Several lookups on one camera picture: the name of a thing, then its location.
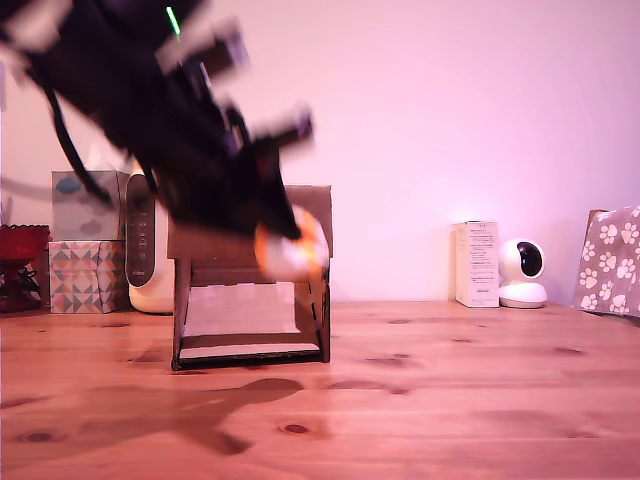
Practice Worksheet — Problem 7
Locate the paw print cloth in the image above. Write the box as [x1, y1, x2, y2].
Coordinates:
[571, 204, 640, 319]

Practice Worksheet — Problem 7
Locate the small white round camera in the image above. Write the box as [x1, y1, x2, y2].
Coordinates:
[497, 237, 549, 310]

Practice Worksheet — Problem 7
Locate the red bowl on black stand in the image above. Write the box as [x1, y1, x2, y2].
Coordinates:
[0, 224, 52, 314]

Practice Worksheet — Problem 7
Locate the cardboard dice tower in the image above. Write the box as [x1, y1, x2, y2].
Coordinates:
[166, 183, 334, 372]

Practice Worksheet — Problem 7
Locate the black cable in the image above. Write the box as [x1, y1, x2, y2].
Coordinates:
[46, 88, 117, 207]

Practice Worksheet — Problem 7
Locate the geometric print tissue box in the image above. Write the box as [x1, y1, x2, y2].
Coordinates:
[47, 239, 129, 316]

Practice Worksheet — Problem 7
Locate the white printed carton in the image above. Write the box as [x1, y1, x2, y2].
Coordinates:
[452, 219, 501, 309]

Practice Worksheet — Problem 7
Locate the cream appliance with dark panel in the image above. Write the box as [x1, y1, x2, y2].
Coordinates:
[124, 159, 177, 316]

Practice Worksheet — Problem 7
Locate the orange and white footbag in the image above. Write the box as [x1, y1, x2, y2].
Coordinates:
[252, 203, 332, 282]

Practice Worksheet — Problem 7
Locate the cloud print tissue box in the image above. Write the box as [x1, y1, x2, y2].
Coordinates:
[50, 143, 131, 243]

